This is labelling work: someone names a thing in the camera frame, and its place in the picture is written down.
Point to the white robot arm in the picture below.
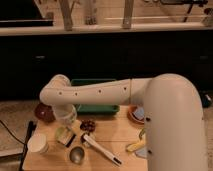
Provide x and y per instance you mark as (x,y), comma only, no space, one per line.
(168,104)

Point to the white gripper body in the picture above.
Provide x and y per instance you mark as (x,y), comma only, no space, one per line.
(65,114)

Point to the green cucumber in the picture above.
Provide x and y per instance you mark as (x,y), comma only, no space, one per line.
(142,133)

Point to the yellow banana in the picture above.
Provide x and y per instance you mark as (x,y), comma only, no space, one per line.
(135,146)

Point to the black clamp bar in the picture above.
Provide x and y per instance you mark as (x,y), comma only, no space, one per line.
(30,129)

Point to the green plastic tray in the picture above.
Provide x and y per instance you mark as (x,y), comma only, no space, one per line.
(94,109)

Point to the grey blue cloth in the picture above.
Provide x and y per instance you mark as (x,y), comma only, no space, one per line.
(142,152)

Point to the orange plate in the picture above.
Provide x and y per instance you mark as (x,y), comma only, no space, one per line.
(136,114)

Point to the dark red bowl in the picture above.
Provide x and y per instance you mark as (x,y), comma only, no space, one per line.
(44,112)

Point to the white paper cup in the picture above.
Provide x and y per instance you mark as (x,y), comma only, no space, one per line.
(38,144)

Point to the green plastic cup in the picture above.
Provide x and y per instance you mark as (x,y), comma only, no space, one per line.
(63,139)

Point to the bunch of dark grapes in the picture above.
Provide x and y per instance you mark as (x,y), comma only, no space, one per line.
(88,125)

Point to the white handled brush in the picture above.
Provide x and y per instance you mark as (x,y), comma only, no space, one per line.
(103,150)

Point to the small metal bowl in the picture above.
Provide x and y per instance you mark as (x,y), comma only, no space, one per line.
(77,155)

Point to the dark blue device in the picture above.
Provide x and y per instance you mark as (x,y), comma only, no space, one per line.
(206,100)

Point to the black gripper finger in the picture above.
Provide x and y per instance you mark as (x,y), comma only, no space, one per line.
(62,131)
(70,141)

